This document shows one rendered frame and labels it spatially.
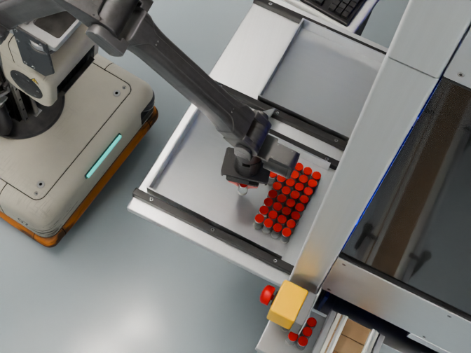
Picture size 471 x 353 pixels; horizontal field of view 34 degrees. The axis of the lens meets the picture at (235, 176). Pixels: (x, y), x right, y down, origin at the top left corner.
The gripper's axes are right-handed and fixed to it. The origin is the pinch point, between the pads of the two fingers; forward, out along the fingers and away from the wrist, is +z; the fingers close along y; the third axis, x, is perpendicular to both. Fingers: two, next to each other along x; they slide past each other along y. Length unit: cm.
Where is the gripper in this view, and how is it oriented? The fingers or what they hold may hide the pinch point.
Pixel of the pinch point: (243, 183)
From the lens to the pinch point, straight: 171.4
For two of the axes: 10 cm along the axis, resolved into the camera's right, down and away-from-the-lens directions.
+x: 2.1, -8.7, 4.4
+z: -0.7, 4.4, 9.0
